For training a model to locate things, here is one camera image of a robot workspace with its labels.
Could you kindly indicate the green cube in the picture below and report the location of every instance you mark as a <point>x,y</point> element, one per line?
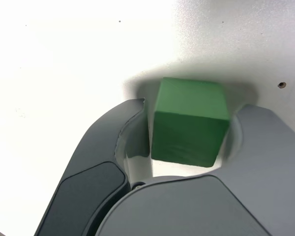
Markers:
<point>186,137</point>

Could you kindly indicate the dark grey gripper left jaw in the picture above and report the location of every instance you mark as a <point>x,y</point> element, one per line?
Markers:
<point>88,172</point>

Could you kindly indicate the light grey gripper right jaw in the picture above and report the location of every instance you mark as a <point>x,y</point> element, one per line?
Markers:
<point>236,196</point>

